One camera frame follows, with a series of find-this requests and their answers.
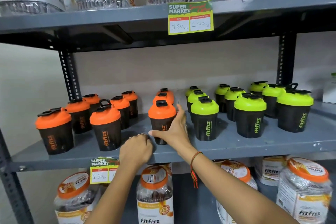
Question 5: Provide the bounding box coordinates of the person's left hand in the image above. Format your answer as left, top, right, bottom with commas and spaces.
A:
119, 133, 154, 167

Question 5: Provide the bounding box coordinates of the person's right hand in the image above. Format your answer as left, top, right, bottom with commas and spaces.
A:
149, 104, 198, 157

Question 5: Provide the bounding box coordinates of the orange-lid black shaker bottle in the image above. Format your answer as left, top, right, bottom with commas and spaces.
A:
148, 100, 177, 145

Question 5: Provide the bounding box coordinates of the group of orange-lid shakers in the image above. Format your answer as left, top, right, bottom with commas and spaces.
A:
35, 88, 175, 156

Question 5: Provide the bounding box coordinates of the green yellow price tag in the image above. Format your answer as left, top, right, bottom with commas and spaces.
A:
89, 157, 120, 185
168, 0, 214, 35

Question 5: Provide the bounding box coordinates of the grey metal shelf rack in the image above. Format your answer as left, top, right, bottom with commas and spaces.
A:
0, 0, 336, 224

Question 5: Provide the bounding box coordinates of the group of green-lid shakers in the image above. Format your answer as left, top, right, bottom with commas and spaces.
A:
185, 83, 314, 142

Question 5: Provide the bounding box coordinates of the row of orange-lid clear jars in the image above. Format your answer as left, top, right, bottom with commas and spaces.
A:
54, 156, 334, 224

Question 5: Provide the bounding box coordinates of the white cardboard box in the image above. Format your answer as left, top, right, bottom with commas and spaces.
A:
322, 73, 336, 104

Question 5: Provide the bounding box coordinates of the red thread bracelet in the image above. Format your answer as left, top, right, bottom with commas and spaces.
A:
190, 151, 204, 189

